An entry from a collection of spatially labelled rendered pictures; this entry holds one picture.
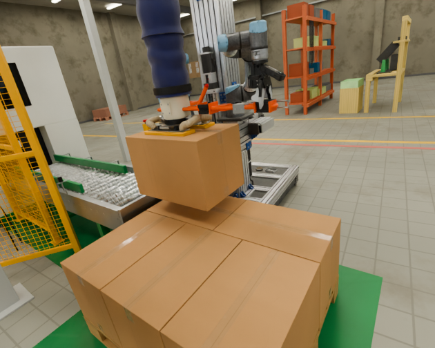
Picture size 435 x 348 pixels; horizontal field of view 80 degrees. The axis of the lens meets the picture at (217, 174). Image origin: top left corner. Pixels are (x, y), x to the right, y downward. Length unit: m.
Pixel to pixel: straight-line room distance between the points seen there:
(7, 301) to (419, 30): 15.09
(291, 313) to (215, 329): 0.28
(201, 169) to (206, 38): 1.28
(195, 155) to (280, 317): 0.80
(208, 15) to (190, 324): 2.05
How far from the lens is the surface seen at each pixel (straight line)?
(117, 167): 2.84
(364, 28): 15.07
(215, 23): 2.30
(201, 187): 1.39
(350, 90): 7.13
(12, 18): 13.33
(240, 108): 1.32
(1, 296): 2.54
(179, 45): 1.59
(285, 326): 1.06
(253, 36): 1.26
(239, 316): 1.09
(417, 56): 15.01
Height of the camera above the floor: 1.38
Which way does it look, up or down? 21 degrees down
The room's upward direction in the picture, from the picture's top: 8 degrees counter-clockwise
